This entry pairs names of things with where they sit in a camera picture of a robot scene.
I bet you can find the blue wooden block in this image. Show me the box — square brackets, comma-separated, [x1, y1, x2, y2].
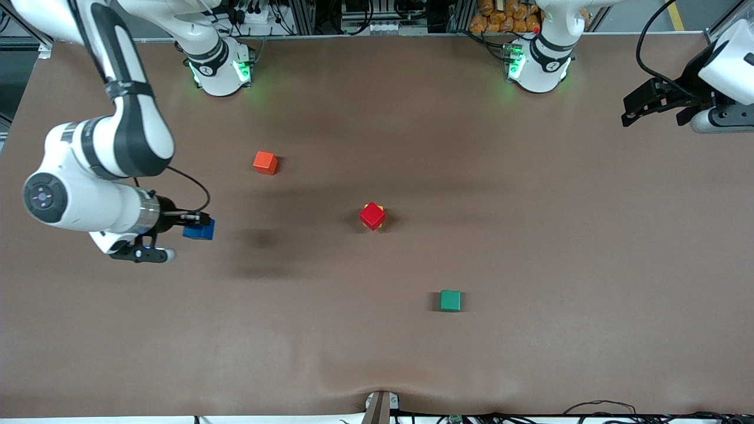
[183, 219, 215, 240]

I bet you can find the red wooden block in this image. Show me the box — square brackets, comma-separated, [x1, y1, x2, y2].
[359, 202, 386, 231]

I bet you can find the orange bags pile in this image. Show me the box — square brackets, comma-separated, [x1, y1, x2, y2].
[469, 0, 543, 34]

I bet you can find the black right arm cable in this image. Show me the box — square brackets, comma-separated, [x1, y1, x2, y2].
[166, 166, 211, 214]

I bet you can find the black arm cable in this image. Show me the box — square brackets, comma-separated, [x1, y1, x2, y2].
[636, 0, 707, 101]
[166, 166, 211, 214]

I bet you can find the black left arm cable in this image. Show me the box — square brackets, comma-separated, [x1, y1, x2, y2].
[636, 0, 707, 101]

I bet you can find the aluminium frame profile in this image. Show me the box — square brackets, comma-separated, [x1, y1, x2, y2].
[705, 0, 754, 47]

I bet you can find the camera mount post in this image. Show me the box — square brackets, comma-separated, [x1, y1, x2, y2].
[361, 390, 400, 424]

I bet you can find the black cable bundle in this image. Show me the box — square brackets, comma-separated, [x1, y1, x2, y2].
[563, 400, 754, 424]

